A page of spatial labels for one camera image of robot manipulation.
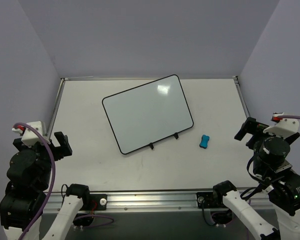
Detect blue whiteboard eraser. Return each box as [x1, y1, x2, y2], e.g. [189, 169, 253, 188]
[199, 134, 210, 149]

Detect white whiteboard black frame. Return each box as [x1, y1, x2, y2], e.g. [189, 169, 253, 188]
[101, 74, 194, 155]

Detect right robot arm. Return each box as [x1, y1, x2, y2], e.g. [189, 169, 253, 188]
[212, 113, 300, 240]

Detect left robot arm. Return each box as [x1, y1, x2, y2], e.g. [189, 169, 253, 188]
[0, 128, 72, 240]

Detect left aluminium side rail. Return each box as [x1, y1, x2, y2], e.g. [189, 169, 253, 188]
[47, 78, 66, 138]

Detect aluminium side rail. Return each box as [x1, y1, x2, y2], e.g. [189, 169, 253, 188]
[47, 78, 66, 138]
[232, 75, 251, 118]

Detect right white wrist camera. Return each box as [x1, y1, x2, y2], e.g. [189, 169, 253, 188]
[263, 112, 300, 139]

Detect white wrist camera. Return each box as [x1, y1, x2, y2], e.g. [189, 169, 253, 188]
[263, 112, 300, 139]
[12, 121, 51, 148]

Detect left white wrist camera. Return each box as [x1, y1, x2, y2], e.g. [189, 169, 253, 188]
[12, 121, 51, 148]

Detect right aluminium side rail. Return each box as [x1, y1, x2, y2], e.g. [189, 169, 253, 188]
[232, 75, 251, 118]

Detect right black thin cable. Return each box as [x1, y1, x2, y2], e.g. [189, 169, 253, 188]
[239, 154, 268, 201]

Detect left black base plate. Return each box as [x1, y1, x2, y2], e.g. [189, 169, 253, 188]
[81, 193, 108, 212]

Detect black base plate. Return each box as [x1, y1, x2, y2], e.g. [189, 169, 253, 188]
[81, 193, 108, 212]
[196, 191, 227, 209]

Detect back aluminium rail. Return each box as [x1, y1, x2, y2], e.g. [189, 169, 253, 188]
[61, 76, 94, 81]

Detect aluminium front rail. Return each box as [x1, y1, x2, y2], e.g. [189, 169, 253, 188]
[43, 189, 273, 214]

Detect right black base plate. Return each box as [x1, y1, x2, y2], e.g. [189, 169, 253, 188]
[196, 191, 227, 209]

